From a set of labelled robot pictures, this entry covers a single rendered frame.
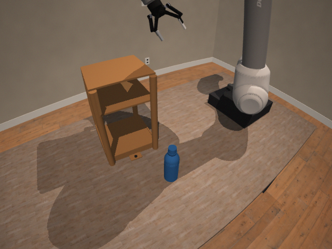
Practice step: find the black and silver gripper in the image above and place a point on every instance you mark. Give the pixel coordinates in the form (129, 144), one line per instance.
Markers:
(157, 10)

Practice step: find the brown wooden shelving unit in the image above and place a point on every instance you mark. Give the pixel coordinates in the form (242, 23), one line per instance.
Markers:
(112, 86)

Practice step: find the blue bottle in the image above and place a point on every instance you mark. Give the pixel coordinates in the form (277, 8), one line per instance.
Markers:
(171, 164)

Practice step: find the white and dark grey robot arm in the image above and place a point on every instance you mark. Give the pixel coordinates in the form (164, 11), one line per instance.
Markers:
(252, 76)

